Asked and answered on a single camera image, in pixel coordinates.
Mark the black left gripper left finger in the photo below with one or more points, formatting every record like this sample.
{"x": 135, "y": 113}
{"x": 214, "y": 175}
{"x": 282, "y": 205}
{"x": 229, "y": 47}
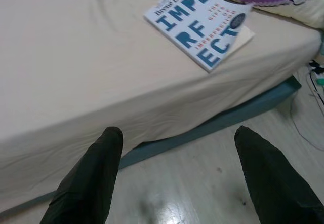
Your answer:
{"x": 86, "y": 188}

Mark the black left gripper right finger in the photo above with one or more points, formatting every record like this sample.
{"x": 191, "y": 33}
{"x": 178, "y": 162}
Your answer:
{"x": 273, "y": 191}

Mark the white blue lettered book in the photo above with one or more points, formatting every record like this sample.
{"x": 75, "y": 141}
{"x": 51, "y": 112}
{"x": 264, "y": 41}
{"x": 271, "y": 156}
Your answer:
{"x": 192, "y": 31}

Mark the white power strip with plugs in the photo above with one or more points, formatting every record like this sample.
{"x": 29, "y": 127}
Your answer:
{"x": 317, "y": 69}

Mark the cream sheeted mattress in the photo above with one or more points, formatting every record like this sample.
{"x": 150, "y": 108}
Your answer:
{"x": 76, "y": 56}

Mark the cream Kuromi print blanket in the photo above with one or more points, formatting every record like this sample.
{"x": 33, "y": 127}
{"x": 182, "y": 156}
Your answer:
{"x": 291, "y": 11}

